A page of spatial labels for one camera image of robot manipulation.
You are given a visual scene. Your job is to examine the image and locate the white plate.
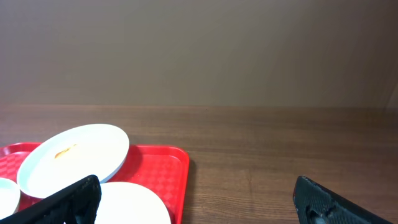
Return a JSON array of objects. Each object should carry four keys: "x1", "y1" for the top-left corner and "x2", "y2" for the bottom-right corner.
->
[
  {"x1": 95, "y1": 182, "x2": 171, "y2": 224},
  {"x1": 0, "y1": 177, "x2": 21, "y2": 219},
  {"x1": 16, "y1": 124, "x2": 129, "y2": 198}
]

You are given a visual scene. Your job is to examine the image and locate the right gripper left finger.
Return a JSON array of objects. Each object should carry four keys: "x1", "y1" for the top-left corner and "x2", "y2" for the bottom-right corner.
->
[{"x1": 1, "y1": 175, "x2": 101, "y2": 224}]

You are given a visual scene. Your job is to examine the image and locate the red plastic tray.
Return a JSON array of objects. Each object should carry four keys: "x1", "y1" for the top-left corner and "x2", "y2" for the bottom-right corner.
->
[{"x1": 1, "y1": 142, "x2": 190, "y2": 224}]

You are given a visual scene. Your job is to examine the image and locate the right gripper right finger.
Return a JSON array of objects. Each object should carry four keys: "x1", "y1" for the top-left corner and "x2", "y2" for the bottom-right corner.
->
[{"x1": 293, "y1": 176, "x2": 392, "y2": 224}]

